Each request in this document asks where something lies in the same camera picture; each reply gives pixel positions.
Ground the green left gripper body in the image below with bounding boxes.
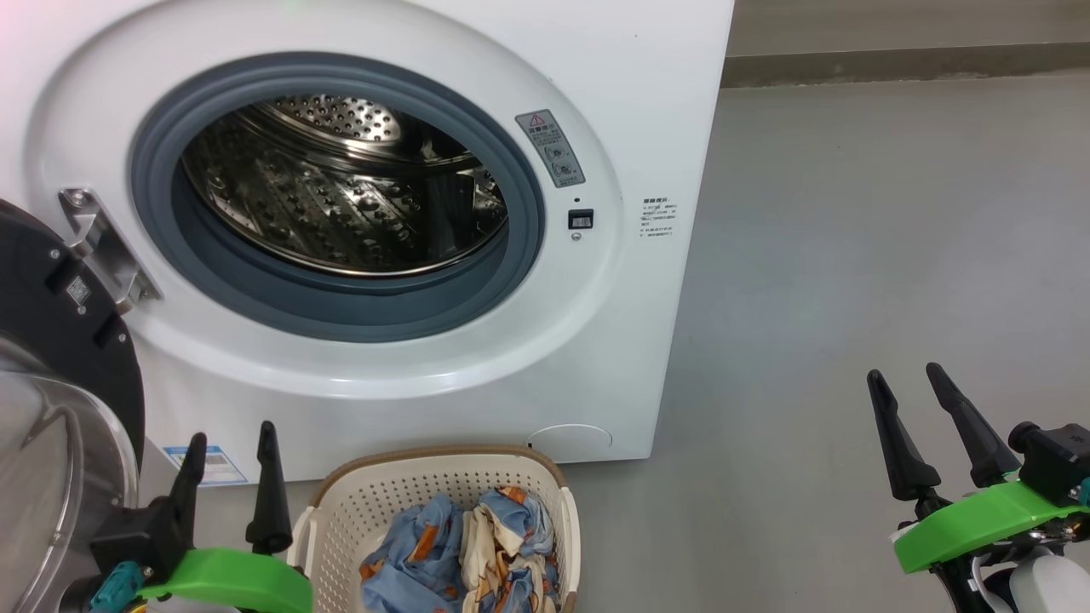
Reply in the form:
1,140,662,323
136,549,313,613

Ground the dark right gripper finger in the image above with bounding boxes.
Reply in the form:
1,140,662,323
926,363,1021,488
867,370,942,503

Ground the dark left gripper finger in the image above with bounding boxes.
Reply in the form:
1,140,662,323
162,433,208,553
246,421,294,556

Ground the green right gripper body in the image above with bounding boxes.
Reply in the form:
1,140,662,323
892,481,1090,613

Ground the blue patterned garment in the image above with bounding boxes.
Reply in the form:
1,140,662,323
359,490,563,613

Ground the round black washing machine door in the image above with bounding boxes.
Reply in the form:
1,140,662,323
0,198,147,613

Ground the cream patterned garment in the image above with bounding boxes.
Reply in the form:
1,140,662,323
460,487,550,613

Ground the cream perforated laundry basket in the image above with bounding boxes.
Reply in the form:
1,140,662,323
287,445,582,613

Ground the grey rubber door gasket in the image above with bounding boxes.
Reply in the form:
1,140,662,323
128,53,546,343

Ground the metal door hinge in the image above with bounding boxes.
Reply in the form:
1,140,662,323
58,187,163,316

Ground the steel washing machine drum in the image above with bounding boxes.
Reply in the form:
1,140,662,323
181,94,509,278

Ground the white front-load washing machine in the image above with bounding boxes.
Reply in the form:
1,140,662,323
0,0,735,486

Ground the blue energy label sticker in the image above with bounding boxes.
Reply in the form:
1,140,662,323
163,445,248,486

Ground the round white filter cover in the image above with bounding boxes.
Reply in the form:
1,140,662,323
526,423,614,465

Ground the small printed text label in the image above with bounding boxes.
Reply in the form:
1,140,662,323
639,198,680,239

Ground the grey warning sticker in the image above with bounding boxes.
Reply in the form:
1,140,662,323
515,109,587,188

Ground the teal left camera cable plug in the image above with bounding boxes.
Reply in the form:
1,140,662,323
89,562,146,613

